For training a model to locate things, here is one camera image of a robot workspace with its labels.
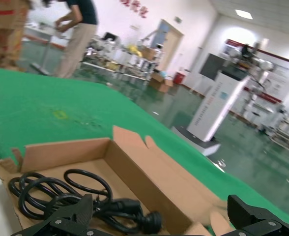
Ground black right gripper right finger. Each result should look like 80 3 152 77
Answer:
227 194 289 236

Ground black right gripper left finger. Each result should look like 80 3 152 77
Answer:
10 193 94 236

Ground black power cable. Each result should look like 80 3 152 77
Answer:
8 169 164 234

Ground green tablecloth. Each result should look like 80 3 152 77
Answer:
0 66 289 229

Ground wide red white info poster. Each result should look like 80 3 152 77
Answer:
245 48 289 104

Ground black display screen with stand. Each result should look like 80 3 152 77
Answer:
200 53 231 82

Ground red bin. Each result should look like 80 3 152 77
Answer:
173 71 186 86

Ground small open cardboard carton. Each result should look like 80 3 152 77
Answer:
148 71 174 93

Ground cluttered metal work rack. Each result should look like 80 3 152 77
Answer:
80 31 161 83

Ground person in dark shirt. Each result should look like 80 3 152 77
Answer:
53 0 99 79

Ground white work table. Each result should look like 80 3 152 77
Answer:
21 21 71 67

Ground light wooden door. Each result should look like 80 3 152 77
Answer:
156 19 184 72

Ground stacked cardboard cartons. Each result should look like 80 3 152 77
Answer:
0 0 31 71

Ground ceiling light panel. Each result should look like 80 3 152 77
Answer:
234 9 254 20

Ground red wall lettering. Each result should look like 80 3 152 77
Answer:
119 0 147 19

